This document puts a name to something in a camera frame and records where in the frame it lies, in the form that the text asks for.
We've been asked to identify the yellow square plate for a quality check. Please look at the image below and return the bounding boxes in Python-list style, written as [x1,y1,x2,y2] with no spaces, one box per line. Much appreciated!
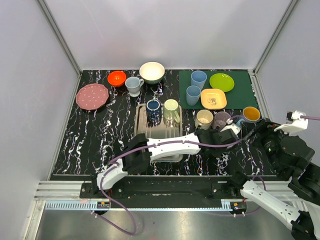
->
[200,88,227,110]

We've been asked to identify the aluminium frame post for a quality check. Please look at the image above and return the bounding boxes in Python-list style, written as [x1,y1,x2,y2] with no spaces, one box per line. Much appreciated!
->
[35,0,82,76]
[252,0,301,76]

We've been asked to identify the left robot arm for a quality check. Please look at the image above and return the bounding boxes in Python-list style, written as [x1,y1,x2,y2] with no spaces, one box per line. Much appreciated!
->
[90,129,242,198]

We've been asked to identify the orange red bowl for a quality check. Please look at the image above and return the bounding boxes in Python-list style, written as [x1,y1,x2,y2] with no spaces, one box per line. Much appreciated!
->
[107,70,127,87]

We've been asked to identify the blue plastic tumbler front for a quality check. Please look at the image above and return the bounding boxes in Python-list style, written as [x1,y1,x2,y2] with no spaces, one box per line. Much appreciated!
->
[186,85,201,106]

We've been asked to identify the blue butterfly mug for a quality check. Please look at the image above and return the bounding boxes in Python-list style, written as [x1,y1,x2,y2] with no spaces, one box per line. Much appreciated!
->
[236,106,261,126]

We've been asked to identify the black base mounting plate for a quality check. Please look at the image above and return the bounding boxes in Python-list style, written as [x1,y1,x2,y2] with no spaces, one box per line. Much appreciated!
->
[79,174,251,210]

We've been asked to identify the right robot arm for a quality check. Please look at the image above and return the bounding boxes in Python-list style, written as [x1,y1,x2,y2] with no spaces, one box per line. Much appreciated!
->
[226,118,320,240]

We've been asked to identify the left aluminium frame post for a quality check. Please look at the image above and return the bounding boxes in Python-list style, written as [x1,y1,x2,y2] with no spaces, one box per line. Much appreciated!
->
[35,0,82,76]

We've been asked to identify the grey slotted cable duct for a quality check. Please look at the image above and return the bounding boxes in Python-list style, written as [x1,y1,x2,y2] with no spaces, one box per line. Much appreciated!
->
[45,200,233,212]

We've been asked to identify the blue plastic tumbler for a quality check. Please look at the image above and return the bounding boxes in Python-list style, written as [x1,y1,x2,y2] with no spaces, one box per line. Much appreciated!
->
[190,70,208,90]
[186,85,201,106]

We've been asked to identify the pink dotted plate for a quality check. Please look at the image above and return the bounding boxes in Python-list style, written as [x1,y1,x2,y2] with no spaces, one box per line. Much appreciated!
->
[75,83,109,111]

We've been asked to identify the light green mug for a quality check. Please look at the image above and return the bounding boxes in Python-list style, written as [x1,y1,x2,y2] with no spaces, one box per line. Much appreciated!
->
[163,99,181,123]

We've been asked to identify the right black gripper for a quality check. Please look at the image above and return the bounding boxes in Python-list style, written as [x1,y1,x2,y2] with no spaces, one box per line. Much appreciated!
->
[239,115,294,176]

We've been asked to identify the cream white mug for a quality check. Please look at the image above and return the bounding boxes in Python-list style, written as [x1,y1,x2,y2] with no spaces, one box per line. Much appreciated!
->
[194,109,214,130]

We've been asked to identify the dark blue mug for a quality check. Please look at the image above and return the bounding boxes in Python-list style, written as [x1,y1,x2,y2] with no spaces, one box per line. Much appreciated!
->
[145,99,162,121]

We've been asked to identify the light blue footed cup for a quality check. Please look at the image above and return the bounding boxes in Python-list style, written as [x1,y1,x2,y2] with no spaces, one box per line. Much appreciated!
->
[125,76,145,98]

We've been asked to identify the lime green plate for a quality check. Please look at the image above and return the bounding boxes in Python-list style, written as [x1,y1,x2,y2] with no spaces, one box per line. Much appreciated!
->
[209,73,235,92]

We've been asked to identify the dark green mat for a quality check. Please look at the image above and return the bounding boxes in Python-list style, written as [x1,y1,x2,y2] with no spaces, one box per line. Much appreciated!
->
[178,70,258,110]

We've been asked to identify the right aluminium frame post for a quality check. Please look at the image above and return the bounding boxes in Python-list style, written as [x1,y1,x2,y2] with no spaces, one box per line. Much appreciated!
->
[252,0,301,76]

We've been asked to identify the lilac purple mug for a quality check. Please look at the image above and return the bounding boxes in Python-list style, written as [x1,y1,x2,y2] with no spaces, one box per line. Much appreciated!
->
[212,111,231,131]

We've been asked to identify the large white bowl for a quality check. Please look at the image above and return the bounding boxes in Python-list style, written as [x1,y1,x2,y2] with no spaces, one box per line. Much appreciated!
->
[139,62,165,85]

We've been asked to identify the silver metal tray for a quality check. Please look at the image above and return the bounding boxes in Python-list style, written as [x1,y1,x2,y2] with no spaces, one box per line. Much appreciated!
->
[131,102,185,163]

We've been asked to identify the blue plastic tumbler rear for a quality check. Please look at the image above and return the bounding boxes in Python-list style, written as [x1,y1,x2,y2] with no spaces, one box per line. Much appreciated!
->
[190,70,208,90]

